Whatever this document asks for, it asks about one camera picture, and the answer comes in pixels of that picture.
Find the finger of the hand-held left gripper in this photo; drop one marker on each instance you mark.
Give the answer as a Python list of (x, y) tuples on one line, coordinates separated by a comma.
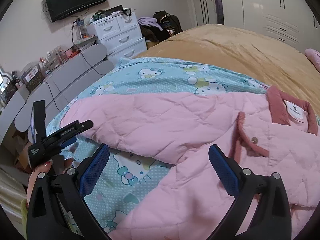
[(75, 128), (39, 116)]

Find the pile of dark clothes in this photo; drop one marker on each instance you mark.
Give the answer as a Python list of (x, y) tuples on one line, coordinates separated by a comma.
[(152, 33)]

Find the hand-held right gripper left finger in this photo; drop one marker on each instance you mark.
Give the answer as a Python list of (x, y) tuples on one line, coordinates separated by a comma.
[(96, 170)]

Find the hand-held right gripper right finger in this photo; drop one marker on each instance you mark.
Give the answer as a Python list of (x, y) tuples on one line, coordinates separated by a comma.
[(225, 170)]

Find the white wardrobe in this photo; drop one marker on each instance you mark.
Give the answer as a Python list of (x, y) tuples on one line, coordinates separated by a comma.
[(262, 2)]

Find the person's left hand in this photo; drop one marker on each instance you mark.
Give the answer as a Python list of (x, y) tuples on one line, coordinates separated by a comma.
[(33, 181)]

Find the white door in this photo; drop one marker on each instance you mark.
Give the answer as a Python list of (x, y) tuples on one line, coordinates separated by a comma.
[(202, 7)]

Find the purple cloth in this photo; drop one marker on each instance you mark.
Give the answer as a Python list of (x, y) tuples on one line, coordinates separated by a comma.
[(150, 21)]

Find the cream satin cloth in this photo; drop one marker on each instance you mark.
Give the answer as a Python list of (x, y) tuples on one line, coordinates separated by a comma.
[(10, 192)]

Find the tan bed cover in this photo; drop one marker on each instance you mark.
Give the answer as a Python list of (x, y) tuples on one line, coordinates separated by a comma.
[(225, 50)]

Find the cardboard box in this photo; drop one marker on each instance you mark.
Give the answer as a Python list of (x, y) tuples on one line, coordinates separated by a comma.
[(22, 157)]

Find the pink quilted blanket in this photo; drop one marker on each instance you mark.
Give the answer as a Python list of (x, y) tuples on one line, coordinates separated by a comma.
[(162, 120)]

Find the black bag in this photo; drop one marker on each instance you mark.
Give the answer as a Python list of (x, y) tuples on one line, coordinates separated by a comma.
[(170, 20)]

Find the grey rounded cabinet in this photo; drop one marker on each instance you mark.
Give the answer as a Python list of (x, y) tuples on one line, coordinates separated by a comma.
[(70, 72)]

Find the cluttered small desk items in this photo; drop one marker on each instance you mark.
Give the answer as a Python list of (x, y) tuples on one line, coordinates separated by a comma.
[(50, 57)]

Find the blue cartoon print blanket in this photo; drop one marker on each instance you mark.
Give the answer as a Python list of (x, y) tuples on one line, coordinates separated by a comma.
[(130, 180)]

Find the white plastic drawer unit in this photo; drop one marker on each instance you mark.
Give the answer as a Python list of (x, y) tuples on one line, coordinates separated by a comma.
[(120, 40)]

